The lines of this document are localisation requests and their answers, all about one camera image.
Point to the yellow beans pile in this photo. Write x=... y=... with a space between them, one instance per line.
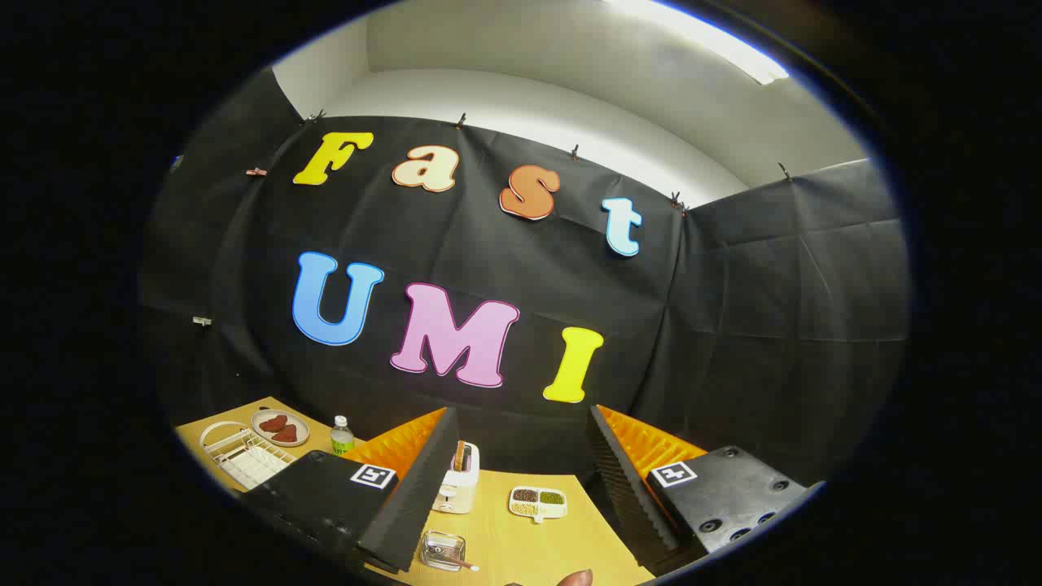
x=525 y=509

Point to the green beans pile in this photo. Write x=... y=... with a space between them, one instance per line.
x=551 y=496

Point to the small plate with sausages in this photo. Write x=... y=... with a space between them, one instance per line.
x=266 y=437

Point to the toasted bread slice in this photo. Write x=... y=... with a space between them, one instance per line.
x=460 y=456

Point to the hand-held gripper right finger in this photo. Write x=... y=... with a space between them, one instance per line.
x=631 y=505

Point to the white toaster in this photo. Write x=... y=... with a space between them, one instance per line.
x=460 y=488

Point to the dark brown beans pile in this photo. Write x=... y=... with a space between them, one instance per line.
x=526 y=495

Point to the white divided tray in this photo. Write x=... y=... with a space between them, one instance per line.
x=553 y=510

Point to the green label drink bottle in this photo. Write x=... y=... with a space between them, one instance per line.
x=342 y=439

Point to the red-brown sausage piece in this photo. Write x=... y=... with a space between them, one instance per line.
x=273 y=423
x=286 y=434

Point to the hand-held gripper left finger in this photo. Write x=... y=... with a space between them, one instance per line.
x=419 y=496

